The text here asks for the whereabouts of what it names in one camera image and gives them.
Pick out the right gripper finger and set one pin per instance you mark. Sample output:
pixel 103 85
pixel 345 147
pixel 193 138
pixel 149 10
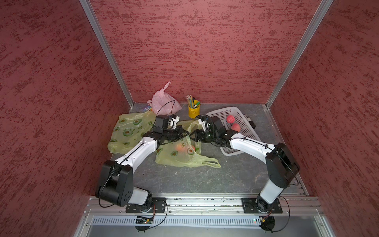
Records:
pixel 195 133
pixel 195 138

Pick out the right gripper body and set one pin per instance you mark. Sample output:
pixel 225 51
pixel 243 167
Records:
pixel 206 137

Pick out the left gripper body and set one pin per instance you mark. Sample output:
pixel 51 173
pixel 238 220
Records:
pixel 172 134

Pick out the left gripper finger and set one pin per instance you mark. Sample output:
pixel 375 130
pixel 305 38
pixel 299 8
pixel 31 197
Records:
pixel 179 138
pixel 183 132

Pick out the pink plastic bag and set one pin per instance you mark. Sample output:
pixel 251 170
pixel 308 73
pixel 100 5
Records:
pixel 163 103

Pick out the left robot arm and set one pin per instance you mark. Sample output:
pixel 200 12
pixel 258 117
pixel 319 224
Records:
pixel 116 184

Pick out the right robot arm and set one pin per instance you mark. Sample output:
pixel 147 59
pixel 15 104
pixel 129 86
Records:
pixel 280 163

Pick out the green avocado print bag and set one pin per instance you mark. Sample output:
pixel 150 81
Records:
pixel 129 130

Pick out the yellow pencil cup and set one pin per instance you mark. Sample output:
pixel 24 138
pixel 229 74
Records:
pixel 194 111

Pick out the pencils in cup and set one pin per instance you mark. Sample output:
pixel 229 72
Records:
pixel 192 103

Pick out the white plastic basket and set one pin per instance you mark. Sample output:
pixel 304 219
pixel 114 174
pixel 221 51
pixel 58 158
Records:
pixel 240 119

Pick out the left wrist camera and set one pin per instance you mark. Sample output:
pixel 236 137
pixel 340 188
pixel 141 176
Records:
pixel 173 120

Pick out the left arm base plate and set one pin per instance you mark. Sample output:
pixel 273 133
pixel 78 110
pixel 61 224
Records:
pixel 151 206

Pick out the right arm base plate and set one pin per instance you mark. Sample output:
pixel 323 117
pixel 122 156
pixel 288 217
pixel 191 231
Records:
pixel 254 206

